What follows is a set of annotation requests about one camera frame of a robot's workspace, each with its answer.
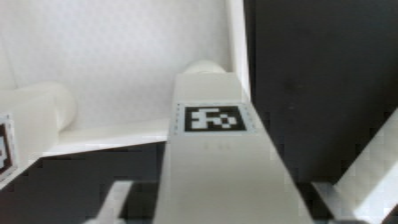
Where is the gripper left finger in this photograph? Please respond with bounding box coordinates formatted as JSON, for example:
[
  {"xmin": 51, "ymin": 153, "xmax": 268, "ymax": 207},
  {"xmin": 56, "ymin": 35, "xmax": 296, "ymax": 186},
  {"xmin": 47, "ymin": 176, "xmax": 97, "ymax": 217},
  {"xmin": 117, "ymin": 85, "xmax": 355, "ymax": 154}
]
[{"xmin": 81, "ymin": 181, "xmax": 133, "ymax": 224}]

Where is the white desk leg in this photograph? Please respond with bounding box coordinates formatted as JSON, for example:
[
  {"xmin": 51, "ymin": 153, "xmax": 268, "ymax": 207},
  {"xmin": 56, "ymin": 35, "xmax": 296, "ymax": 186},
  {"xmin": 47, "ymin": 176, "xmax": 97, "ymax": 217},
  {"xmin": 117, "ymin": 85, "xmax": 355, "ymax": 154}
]
[
  {"xmin": 0, "ymin": 82, "xmax": 76, "ymax": 189},
  {"xmin": 152, "ymin": 61, "xmax": 312, "ymax": 224}
]

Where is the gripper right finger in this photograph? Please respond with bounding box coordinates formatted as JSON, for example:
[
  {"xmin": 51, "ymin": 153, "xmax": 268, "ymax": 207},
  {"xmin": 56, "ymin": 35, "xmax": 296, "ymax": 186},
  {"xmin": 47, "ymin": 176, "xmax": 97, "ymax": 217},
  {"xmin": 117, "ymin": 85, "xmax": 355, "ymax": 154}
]
[{"xmin": 310, "ymin": 182, "xmax": 367, "ymax": 224}]

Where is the white desk top tray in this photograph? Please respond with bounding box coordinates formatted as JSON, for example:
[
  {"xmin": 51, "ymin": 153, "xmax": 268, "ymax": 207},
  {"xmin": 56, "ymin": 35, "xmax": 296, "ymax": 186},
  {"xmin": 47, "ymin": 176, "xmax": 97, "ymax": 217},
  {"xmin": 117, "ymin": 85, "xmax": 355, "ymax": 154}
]
[{"xmin": 0, "ymin": 0, "xmax": 248, "ymax": 155}]

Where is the white right obstacle rail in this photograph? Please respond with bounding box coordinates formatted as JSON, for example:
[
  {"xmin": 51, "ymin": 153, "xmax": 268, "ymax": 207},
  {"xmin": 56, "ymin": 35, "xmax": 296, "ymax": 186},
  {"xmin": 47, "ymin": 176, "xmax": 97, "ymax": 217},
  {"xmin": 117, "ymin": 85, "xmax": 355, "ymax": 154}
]
[{"xmin": 335, "ymin": 108, "xmax": 398, "ymax": 224}]

